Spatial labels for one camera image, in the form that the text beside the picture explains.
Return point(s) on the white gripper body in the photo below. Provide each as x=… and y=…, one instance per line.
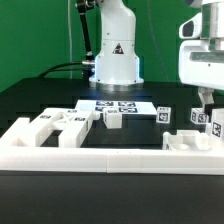
x=200, y=66

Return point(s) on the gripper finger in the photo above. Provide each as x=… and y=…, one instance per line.
x=206, y=97

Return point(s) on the white chair seat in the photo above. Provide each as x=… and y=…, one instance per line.
x=186, y=140

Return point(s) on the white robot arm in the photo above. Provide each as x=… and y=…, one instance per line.
x=117, y=66

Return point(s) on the white base tag plate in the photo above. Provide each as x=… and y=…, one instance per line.
x=124, y=107

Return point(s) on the white U-shaped obstacle fence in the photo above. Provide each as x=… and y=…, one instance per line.
x=16, y=155

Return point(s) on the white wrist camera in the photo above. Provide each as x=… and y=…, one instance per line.
x=192, y=28

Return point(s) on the white chair back frame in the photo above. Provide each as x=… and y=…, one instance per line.
x=73, y=126

